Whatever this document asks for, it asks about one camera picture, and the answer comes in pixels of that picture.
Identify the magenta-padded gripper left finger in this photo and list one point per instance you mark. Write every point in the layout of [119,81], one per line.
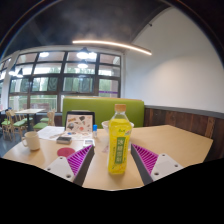
[78,160]

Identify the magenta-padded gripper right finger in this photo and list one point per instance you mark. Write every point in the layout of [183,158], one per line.
[146,160]

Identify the yellow drink bottle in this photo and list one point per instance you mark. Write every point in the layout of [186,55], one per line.
[119,150]

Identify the small white device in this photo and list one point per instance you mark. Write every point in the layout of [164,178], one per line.
[88,142]

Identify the small dark box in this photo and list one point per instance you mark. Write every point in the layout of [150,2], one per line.
[64,140]

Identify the small blue-capped white bottle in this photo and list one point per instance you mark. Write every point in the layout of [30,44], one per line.
[95,131]

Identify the white paper sheets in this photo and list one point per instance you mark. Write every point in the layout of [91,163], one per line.
[50,132]

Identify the white ribbed mug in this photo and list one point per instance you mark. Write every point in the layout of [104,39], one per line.
[32,141]

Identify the green upholstered bench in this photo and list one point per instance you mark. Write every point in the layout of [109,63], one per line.
[96,108]

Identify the light wooden dining table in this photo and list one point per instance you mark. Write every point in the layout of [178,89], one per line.
[29,111]

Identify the group of green-seated wooden chairs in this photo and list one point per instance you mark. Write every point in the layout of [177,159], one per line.
[18,122]

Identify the group of pendant lamps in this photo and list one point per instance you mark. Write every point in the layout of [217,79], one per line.
[83,54]

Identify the long linear ceiling light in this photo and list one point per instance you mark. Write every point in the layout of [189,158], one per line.
[110,44]

